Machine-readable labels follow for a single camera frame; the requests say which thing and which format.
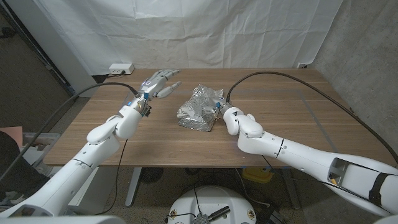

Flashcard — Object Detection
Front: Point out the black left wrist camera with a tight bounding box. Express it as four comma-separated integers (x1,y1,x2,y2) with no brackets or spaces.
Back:
139,104,153,118

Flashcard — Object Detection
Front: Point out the person in dark clothing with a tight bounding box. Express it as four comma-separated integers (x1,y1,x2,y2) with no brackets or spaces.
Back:
0,130,43,202

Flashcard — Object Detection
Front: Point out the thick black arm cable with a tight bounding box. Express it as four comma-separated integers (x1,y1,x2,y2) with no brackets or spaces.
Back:
226,71,398,164
0,82,140,183

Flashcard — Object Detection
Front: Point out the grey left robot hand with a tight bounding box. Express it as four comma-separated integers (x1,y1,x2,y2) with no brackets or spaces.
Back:
133,68,183,108

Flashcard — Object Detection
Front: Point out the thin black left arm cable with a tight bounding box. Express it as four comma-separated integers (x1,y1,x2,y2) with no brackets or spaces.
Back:
93,138,129,216

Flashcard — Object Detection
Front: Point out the crinkled aluminum foil sheet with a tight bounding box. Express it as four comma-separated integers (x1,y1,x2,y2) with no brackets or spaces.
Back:
176,83,225,132

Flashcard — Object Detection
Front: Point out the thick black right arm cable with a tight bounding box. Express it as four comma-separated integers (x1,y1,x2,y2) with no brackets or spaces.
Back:
226,71,398,164

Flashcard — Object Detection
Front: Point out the black round floor fan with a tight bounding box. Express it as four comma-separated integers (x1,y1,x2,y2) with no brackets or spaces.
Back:
139,167,164,184

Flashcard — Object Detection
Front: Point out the yellow object under table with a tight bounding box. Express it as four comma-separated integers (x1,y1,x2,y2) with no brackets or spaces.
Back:
242,167,274,184

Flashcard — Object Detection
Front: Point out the white power strip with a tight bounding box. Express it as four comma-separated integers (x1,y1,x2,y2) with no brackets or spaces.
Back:
108,63,135,75

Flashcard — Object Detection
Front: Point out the black tool on base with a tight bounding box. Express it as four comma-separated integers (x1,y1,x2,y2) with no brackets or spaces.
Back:
192,205,231,224

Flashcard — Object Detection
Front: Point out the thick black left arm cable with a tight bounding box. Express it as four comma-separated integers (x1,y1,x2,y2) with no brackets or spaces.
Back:
0,82,140,183

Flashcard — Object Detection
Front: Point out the white creased backdrop sheet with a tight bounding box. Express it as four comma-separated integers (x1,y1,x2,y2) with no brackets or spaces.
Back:
32,0,343,76

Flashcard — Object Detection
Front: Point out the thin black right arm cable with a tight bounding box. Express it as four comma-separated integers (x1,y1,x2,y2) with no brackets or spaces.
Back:
261,154,276,171

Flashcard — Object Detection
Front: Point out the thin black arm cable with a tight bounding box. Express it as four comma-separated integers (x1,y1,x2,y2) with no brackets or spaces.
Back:
93,138,129,216
261,154,276,171

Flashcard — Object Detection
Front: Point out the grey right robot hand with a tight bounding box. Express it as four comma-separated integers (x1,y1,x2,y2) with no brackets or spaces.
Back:
208,96,233,120

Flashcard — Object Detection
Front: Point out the clear plastic storage bin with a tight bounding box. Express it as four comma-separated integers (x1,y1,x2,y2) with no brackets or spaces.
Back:
18,132,61,169

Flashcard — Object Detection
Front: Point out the grey table leg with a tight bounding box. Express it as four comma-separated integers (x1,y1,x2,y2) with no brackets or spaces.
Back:
281,167,302,210

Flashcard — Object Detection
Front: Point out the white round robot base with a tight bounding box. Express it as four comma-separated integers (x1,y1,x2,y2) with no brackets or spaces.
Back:
167,185,257,224

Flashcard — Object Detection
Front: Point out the white table leg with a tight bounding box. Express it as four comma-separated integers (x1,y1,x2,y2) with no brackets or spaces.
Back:
124,167,143,207

